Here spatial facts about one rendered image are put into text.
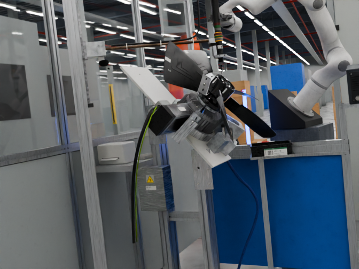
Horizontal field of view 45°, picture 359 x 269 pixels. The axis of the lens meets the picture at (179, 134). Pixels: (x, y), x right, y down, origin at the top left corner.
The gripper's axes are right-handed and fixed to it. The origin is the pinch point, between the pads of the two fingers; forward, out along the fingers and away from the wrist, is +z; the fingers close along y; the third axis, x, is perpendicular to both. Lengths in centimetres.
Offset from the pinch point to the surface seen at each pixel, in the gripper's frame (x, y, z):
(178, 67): -25.7, 9.2, 32.2
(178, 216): -100, 27, 14
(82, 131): -50, 57, 45
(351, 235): -123, -53, -35
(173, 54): -19.7, 10.7, 32.0
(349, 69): -34, -59, -29
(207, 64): -23.3, 7.6, 0.3
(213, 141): -62, 3, 15
